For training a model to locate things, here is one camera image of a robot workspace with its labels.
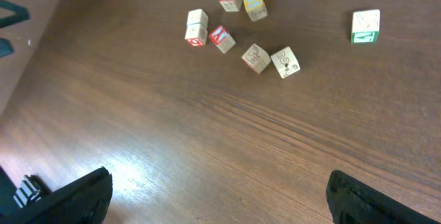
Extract wooden block red side engraved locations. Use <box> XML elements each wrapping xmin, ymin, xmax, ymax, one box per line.
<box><xmin>241</xmin><ymin>43</ymin><xmax>271</xmax><ymax>74</ymax></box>

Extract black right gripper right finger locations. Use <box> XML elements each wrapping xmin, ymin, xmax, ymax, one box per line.
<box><xmin>326</xmin><ymin>170</ymin><xmax>440</xmax><ymax>224</ymax></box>

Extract wooden block red letter Y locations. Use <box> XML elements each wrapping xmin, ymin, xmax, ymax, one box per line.
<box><xmin>209</xmin><ymin>26</ymin><xmax>236</xmax><ymax>54</ymax></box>

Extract wooden block yellow face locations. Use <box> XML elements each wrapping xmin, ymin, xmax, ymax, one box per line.
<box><xmin>243</xmin><ymin>0</ymin><xmax>268</xmax><ymax>21</ymax></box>

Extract wooden block yellow side engraved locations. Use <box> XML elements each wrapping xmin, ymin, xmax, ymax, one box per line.
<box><xmin>270</xmin><ymin>46</ymin><xmax>300</xmax><ymax>79</ymax></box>

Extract wooden block red bottom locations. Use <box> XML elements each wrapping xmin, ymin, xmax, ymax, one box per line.
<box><xmin>185</xmin><ymin>23</ymin><xmax>207</xmax><ymax>47</ymax></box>

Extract plain wooden block upper left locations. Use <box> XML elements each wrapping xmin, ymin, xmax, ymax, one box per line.
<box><xmin>187</xmin><ymin>9</ymin><xmax>209</xmax><ymax>29</ymax></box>

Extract dark green object off table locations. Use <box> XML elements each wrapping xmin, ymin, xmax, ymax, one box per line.
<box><xmin>0</xmin><ymin>0</ymin><xmax>31</xmax><ymax>59</ymax></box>

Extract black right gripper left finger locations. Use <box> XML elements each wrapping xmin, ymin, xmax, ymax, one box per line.
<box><xmin>1</xmin><ymin>167</ymin><xmax>113</xmax><ymax>224</ymax></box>

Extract wooden block green letter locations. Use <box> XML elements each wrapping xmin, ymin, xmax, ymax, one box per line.
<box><xmin>351</xmin><ymin>9</ymin><xmax>380</xmax><ymax>43</ymax></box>

